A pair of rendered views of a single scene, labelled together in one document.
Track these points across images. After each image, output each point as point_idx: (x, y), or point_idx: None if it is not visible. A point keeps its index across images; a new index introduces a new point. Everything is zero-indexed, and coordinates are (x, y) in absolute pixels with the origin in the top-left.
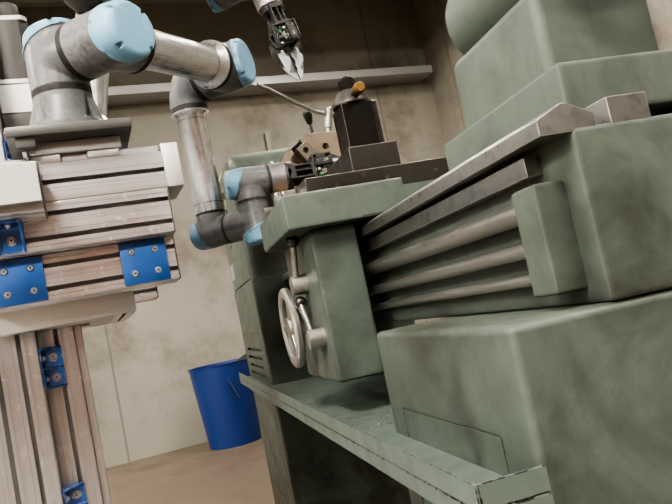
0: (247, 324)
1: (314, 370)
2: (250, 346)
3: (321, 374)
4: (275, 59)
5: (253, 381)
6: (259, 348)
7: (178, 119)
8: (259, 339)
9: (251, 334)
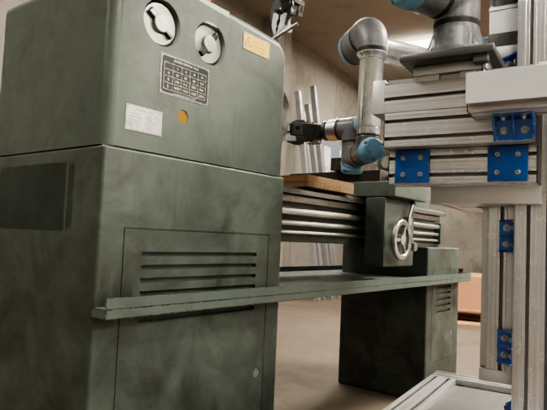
0: (194, 217)
1: (392, 263)
2: (180, 250)
3: (399, 263)
4: (291, 17)
5: (267, 290)
6: (221, 253)
7: (383, 58)
8: (263, 242)
9: (213, 233)
